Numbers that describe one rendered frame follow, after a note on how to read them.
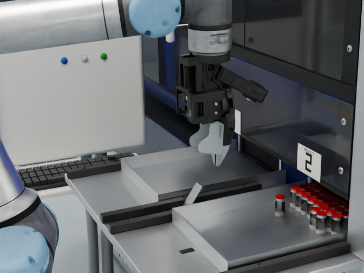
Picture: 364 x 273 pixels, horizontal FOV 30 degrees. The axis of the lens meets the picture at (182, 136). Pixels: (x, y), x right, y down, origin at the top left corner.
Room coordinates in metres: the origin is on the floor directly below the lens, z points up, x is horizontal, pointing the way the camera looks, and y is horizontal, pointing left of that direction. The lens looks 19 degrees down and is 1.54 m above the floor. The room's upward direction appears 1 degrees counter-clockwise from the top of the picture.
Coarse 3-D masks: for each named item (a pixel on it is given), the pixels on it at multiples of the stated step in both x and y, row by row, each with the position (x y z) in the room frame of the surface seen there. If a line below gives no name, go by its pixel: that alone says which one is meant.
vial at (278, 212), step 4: (276, 200) 1.36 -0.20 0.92; (280, 200) 1.35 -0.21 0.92; (276, 204) 1.36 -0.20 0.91; (280, 204) 1.35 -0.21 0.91; (284, 204) 1.36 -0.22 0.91; (276, 208) 1.36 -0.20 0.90; (280, 208) 1.35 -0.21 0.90; (276, 212) 1.36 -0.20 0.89; (280, 212) 1.35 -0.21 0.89; (280, 216) 1.35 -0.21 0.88
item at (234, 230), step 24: (264, 192) 1.43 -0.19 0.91; (288, 192) 1.46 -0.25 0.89; (192, 216) 1.36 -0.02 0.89; (216, 216) 1.36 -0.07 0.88; (240, 216) 1.36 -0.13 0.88; (264, 216) 1.36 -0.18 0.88; (288, 216) 1.36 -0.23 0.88; (192, 240) 1.25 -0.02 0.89; (216, 240) 1.25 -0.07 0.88; (240, 240) 1.25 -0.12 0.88; (264, 240) 1.24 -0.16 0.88; (288, 240) 1.24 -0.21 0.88; (312, 240) 1.18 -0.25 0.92; (336, 240) 1.20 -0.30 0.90; (216, 264) 1.15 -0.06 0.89; (240, 264) 1.11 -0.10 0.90
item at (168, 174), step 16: (128, 160) 1.66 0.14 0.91; (144, 160) 1.68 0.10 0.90; (160, 160) 1.69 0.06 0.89; (176, 160) 1.71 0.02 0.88; (192, 160) 1.71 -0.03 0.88; (208, 160) 1.71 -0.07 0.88; (224, 160) 1.71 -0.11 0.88; (240, 160) 1.70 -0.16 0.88; (128, 176) 1.60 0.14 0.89; (144, 176) 1.61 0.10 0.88; (160, 176) 1.60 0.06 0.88; (176, 176) 1.60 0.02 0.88; (192, 176) 1.60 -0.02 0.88; (208, 176) 1.60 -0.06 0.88; (224, 176) 1.59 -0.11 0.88; (240, 176) 1.59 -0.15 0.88; (256, 176) 1.52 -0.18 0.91; (272, 176) 1.54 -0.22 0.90; (144, 192) 1.50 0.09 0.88; (160, 192) 1.50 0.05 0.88; (176, 192) 1.43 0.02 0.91
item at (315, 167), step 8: (304, 152) 1.34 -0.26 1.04; (312, 152) 1.32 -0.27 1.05; (304, 160) 1.34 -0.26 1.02; (312, 160) 1.31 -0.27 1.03; (320, 160) 1.29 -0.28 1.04; (304, 168) 1.34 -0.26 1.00; (312, 168) 1.31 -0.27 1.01; (320, 168) 1.29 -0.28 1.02; (312, 176) 1.31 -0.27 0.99; (320, 176) 1.29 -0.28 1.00
